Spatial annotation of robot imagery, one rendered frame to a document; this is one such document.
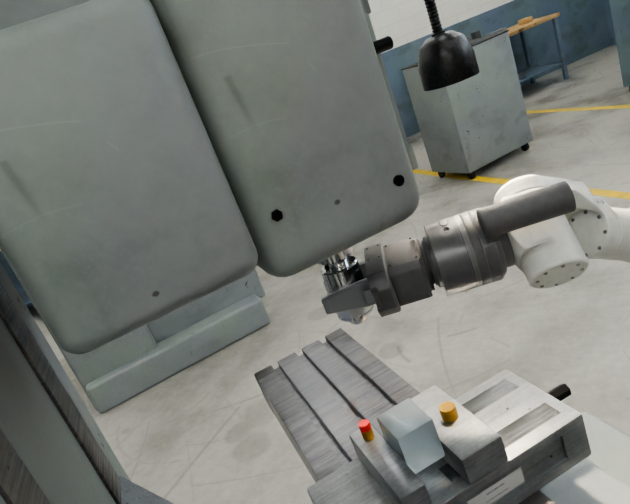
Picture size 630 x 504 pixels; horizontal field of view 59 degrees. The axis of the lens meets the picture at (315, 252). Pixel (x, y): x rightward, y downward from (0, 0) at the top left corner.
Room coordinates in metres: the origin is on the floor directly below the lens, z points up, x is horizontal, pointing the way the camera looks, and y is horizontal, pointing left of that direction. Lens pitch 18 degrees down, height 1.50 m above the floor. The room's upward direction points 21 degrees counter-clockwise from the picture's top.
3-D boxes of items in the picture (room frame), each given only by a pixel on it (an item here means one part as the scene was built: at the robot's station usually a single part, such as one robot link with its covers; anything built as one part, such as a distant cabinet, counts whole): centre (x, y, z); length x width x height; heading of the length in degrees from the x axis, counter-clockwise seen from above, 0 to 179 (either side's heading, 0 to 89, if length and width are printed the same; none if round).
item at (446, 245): (0.61, -0.11, 1.23); 0.13 x 0.12 x 0.10; 170
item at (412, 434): (0.59, -0.03, 1.02); 0.06 x 0.05 x 0.06; 14
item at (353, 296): (0.59, -0.02, 1.23); 0.06 x 0.02 x 0.03; 80
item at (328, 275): (0.62, -0.02, 1.26); 0.05 x 0.05 x 0.01
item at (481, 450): (0.61, -0.08, 1.00); 0.15 x 0.06 x 0.04; 14
